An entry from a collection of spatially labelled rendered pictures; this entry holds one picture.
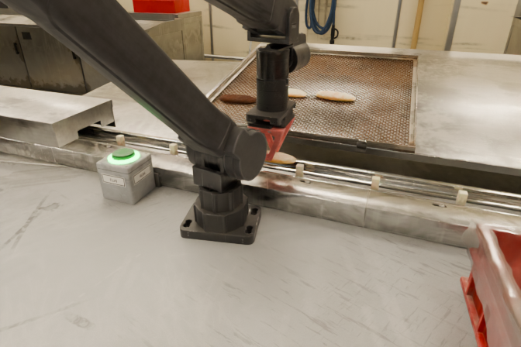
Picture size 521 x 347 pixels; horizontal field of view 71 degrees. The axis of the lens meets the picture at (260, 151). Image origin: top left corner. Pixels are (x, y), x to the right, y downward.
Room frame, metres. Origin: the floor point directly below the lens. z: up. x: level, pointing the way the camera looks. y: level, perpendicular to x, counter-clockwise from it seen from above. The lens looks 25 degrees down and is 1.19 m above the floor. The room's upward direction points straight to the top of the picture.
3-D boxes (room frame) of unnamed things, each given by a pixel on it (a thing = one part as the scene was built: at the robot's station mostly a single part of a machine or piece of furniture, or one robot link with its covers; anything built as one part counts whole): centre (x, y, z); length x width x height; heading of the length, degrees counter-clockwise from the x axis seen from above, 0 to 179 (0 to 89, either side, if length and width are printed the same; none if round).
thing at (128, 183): (0.60, 0.25, 0.84); 0.08 x 0.08 x 0.11; 70
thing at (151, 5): (4.29, 1.08, 0.93); 0.51 x 0.36 x 0.13; 74
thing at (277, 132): (0.63, -0.02, 0.93); 0.07 x 0.07 x 0.09; 70
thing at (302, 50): (0.67, -0.04, 1.09); 0.11 x 0.09 x 0.12; 149
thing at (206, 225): (0.49, 0.06, 0.86); 0.12 x 0.09 x 0.08; 81
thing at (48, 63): (4.26, 2.16, 0.51); 3.00 x 1.26 x 1.03; 70
